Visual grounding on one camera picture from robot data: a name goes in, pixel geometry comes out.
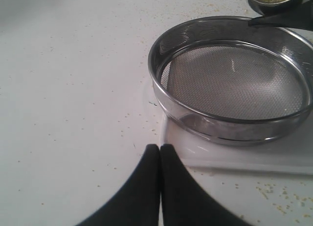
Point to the round steel mesh sieve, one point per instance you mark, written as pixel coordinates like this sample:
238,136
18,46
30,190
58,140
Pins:
234,84

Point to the stainless steel cup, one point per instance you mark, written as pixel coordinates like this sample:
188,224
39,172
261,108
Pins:
270,7

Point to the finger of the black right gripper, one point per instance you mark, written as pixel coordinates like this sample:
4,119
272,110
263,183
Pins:
298,18

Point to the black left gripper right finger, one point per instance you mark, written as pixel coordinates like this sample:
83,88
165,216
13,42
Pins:
184,202

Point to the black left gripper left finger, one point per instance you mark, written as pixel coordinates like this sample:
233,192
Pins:
137,202

